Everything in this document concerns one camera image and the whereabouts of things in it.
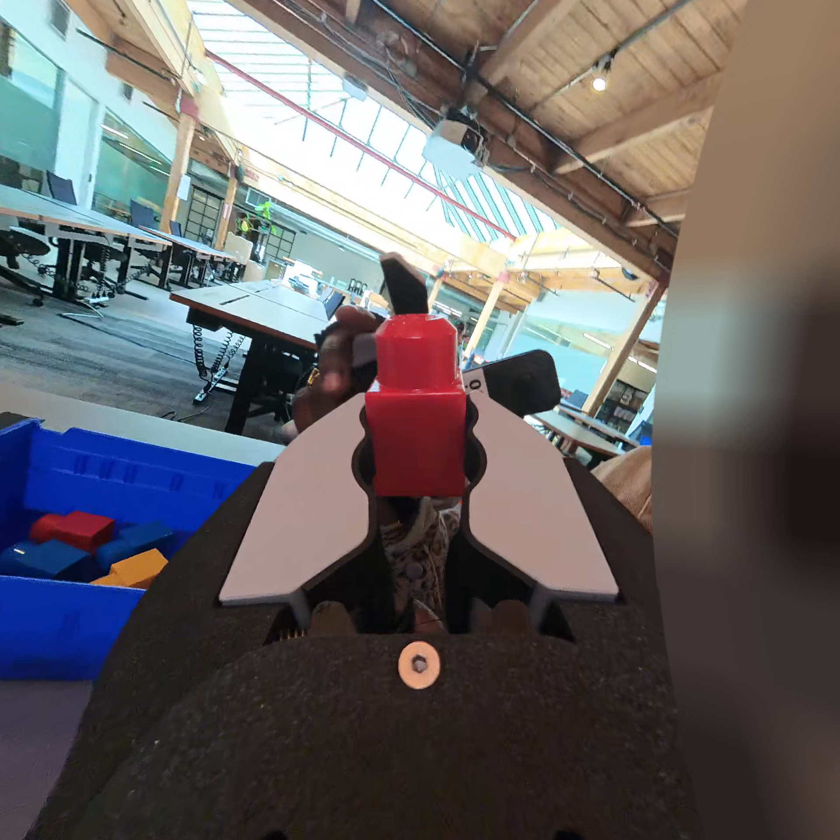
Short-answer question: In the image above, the white ceiling device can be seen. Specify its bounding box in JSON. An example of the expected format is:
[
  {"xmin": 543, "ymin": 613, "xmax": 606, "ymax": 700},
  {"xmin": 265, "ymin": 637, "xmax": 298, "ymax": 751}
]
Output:
[{"xmin": 422, "ymin": 108, "xmax": 491, "ymax": 182}]

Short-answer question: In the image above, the person's right hand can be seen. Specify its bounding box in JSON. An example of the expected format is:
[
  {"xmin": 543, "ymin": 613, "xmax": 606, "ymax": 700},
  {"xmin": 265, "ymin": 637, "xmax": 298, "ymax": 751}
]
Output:
[{"xmin": 290, "ymin": 304, "xmax": 383, "ymax": 437}]

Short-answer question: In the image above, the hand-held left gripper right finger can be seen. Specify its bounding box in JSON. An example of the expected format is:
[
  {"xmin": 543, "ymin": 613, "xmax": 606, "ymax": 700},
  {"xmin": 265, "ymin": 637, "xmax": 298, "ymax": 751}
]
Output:
[{"xmin": 448, "ymin": 391, "xmax": 621, "ymax": 636}]

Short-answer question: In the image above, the blue plastic block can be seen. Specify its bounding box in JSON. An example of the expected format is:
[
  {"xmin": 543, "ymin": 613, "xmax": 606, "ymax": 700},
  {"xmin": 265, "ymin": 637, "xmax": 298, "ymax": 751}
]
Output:
[
  {"xmin": 0, "ymin": 539, "xmax": 89, "ymax": 581},
  {"xmin": 97, "ymin": 521, "xmax": 175, "ymax": 572}
]

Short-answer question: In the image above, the long office desk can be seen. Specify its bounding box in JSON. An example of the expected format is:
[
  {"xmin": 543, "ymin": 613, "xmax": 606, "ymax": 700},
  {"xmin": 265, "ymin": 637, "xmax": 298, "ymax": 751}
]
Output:
[{"xmin": 0, "ymin": 184, "xmax": 173, "ymax": 304}]

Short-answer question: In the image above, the person's right forearm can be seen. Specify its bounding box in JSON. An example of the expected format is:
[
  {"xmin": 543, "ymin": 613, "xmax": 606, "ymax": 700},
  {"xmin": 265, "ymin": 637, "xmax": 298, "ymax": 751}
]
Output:
[{"xmin": 591, "ymin": 445, "xmax": 655, "ymax": 534}]

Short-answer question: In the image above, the blue plastic bin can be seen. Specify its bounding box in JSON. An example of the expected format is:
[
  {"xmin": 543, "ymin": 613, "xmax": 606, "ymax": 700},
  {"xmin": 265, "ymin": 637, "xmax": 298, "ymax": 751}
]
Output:
[{"xmin": 0, "ymin": 419, "xmax": 263, "ymax": 682}]

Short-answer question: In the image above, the red ceiling pipe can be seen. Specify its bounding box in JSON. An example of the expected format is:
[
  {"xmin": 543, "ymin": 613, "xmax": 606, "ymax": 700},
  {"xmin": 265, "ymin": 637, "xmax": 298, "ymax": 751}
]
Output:
[{"xmin": 205, "ymin": 49, "xmax": 517, "ymax": 242}]

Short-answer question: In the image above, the red plastic block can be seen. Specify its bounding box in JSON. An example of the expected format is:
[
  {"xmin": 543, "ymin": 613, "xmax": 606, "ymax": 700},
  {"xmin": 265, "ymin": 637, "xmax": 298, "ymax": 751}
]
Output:
[
  {"xmin": 29, "ymin": 511, "xmax": 116, "ymax": 553},
  {"xmin": 364, "ymin": 314, "xmax": 468, "ymax": 497}
]

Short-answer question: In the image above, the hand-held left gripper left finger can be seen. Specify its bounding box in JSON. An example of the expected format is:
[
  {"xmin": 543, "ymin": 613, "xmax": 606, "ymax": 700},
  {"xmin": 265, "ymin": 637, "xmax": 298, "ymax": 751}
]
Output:
[{"xmin": 217, "ymin": 392, "xmax": 396, "ymax": 636}]

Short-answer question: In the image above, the green potted plant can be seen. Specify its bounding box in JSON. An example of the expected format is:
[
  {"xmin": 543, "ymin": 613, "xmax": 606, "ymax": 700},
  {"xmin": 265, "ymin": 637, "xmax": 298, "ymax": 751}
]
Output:
[{"xmin": 236, "ymin": 200, "xmax": 284, "ymax": 235}]

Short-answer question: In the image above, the person's patterned brown clothing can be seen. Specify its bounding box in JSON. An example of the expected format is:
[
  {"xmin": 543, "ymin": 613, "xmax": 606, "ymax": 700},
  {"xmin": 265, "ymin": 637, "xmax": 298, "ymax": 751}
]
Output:
[{"xmin": 379, "ymin": 497, "xmax": 463, "ymax": 634}]

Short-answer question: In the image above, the white top office desk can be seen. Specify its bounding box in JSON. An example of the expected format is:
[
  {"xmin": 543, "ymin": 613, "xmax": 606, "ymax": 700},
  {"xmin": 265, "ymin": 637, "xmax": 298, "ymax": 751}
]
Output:
[{"xmin": 171, "ymin": 279, "xmax": 337, "ymax": 435}]

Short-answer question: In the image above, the orange plastic block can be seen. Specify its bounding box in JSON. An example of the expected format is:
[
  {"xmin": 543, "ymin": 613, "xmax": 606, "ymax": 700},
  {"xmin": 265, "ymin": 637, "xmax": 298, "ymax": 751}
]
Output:
[{"xmin": 91, "ymin": 548, "xmax": 169, "ymax": 589}]

